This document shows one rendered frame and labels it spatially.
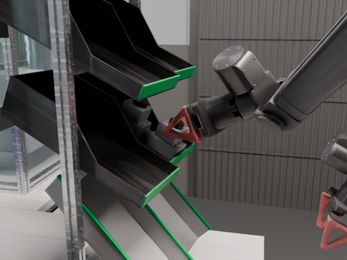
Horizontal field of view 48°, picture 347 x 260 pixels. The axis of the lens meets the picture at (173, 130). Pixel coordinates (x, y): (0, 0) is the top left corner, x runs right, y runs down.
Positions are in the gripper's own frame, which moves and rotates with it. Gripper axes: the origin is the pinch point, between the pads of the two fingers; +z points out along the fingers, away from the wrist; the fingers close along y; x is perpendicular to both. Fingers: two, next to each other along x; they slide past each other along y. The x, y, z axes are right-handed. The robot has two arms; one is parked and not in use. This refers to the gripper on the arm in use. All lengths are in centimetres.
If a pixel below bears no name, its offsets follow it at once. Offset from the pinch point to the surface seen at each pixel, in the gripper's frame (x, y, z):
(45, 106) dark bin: -10.8, 22.3, 6.6
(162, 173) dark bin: 6.2, 9.2, -0.1
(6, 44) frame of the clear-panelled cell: -44, -26, 62
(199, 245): 33.2, -24.9, 19.8
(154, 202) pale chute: 13.4, -2.5, 12.4
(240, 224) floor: 90, -201, 90
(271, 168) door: 64, -240, 65
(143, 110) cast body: -5.7, 1.9, 3.5
